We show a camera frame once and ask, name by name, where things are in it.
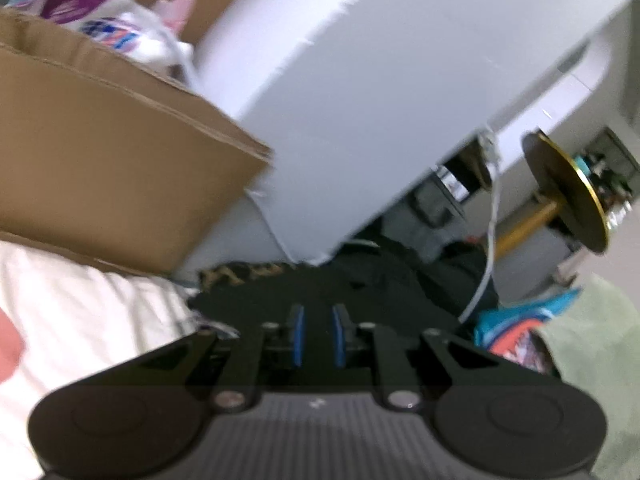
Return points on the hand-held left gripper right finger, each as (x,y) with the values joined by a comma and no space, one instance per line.
(340,335)

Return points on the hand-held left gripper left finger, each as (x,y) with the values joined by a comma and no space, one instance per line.
(298,335)

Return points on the black pants with bear print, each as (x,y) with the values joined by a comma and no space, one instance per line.
(320,290)

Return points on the leopard print cloth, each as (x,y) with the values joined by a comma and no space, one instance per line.
(225,275)

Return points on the blue cartoon printed cloth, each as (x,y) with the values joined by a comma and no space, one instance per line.
(510,325)

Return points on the cream bear printed blanket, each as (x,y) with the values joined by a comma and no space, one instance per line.
(75,320)

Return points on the light green cloth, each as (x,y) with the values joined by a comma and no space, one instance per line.
(600,340)

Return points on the round gold-rimmed stand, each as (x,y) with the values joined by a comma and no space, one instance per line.
(560,180)

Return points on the folded cardboard sheet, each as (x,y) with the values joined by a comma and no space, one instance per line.
(100,150)

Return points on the pink bottle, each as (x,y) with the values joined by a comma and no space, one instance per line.
(175,10)

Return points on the purple and white refill packet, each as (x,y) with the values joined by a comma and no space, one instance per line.
(105,25)

